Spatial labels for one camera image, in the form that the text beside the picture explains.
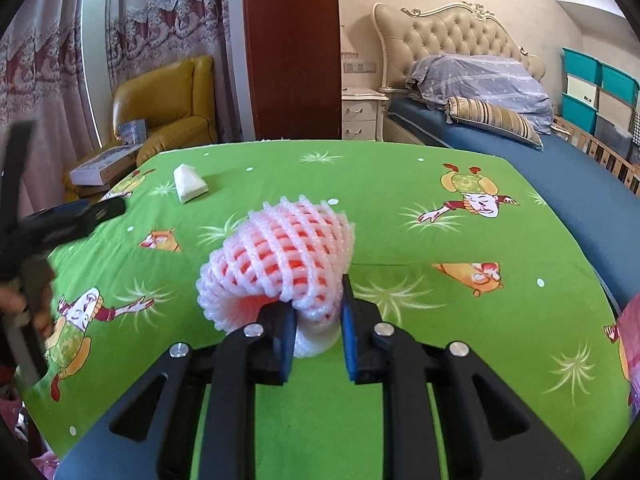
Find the person's left hand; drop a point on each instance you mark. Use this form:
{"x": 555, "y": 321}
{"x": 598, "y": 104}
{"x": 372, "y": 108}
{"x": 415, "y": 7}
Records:
{"x": 12, "y": 302}

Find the grey-blue striped duvet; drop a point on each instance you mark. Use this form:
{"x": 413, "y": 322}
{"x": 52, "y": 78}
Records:
{"x": 480, "y": 85}

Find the teal storage box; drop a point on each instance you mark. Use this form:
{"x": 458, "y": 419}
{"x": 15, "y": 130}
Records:
{"x": 577, "y": 112}
{"x": 617, "y": 80}
{"x": 580, "y": 65}

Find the beige tufted headboard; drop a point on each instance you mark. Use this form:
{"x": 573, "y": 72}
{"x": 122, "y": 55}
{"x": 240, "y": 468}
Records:
{"x": 450, "y": 40}

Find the flat white cardboard box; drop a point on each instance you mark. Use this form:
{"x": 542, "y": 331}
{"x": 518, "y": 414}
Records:
{"x": 105, "y": 165}

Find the flat brown box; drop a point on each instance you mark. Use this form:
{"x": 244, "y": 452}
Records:
{"x": 92, "y": 190}

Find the green printed tablecloth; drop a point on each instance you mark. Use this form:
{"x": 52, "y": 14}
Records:
{"x": 400, "y": 310}

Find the white folded packaging piece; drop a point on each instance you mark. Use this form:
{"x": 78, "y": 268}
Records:
{"x": 189, "y": 183}

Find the bed with blue sheet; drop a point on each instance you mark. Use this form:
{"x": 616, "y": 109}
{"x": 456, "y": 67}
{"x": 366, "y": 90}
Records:
{"x": 575, "y": 200}

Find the brown striped pillow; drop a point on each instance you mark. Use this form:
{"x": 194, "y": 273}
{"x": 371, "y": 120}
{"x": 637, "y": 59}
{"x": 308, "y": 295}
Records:
{"x": 495, "y": 120}

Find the clear grey storage box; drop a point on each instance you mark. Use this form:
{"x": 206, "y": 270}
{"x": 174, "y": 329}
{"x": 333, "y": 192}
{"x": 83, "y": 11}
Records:
{"x": 612, "y": 135}

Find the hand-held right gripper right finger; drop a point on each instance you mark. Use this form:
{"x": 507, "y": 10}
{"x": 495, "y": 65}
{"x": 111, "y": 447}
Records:
{"x": 348, "y": 330}

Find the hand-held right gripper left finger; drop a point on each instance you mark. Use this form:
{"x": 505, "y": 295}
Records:
{"x": 286, "y": 345}

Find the wooden crib rail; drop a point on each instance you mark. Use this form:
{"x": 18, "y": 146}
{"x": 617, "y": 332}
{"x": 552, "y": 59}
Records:
{"x": 595, "y": 152}

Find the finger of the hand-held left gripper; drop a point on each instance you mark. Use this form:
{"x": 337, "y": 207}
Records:
{"x": 85, "y": 217}

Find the yellow leather armchair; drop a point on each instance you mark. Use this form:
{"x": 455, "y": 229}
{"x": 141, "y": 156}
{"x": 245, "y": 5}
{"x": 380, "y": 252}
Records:
{"x": 165, "y": 105}

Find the black white checkered bag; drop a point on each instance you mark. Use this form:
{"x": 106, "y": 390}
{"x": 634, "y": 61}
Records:
{"x": 636, "y": 135}

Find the small blue printed box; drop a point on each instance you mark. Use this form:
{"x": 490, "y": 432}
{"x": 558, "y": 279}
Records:
{"x": 132, "y": 130}

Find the pink lace curtain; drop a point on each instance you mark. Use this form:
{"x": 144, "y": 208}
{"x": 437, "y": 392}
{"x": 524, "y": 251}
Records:
{"x": 175, "y": 10}
{"x": 40, "y": 85}

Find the beige storage box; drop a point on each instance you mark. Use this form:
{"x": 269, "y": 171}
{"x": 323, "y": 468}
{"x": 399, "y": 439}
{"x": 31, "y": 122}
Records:
{"x": 580, "y": 92}
{"x": 615, "y": 105}

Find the dark wooden pillar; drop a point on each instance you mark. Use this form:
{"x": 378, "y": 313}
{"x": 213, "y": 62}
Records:
{"x": 295, "y": 50}

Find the white nightstand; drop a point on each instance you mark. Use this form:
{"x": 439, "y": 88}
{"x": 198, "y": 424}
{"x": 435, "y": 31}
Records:
{"x": 362, "y": 112}

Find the pink foam fruit net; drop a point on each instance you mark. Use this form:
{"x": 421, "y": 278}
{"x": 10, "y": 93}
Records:
{"x": 280, "y": 245}

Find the wall switch panel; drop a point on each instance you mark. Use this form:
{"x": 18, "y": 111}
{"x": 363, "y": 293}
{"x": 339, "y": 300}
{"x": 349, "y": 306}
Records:
{"x": 360, "y": 66}

